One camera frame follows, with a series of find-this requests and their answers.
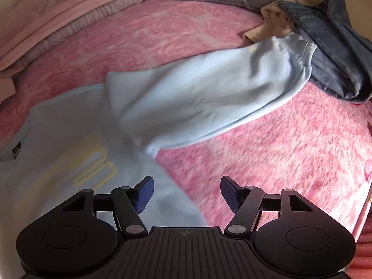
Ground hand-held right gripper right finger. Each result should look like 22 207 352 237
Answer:
220 176 316 236

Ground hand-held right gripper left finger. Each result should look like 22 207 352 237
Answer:
62 176 154 236

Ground light blue sweatshirt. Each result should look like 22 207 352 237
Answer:
0 33 319 271

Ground pink floral blanket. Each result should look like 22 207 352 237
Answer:
0 0 372 239

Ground beige garment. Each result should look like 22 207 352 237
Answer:
242 0 309 43

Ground unfolded blue denim jeans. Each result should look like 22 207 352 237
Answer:
277 0 372 103

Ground striped ruffled pillow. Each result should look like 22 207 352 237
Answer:
17 0 152 64

